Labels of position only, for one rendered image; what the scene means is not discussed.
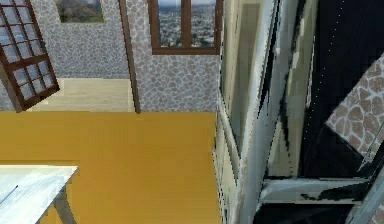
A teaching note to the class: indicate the brown framed window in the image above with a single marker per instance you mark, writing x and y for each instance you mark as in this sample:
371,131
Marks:
186,25

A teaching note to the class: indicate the white table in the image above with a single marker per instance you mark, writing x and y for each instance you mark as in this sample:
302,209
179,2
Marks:
28,193

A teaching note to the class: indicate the framed landscape picture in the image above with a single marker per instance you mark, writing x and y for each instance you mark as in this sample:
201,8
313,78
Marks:
80,10

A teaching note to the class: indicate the white shelving unit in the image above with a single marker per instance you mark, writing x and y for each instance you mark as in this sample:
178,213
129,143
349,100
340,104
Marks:
286,113

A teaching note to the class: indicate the brown glass-paned room door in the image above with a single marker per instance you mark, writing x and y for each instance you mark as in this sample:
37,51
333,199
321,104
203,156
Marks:
25,56

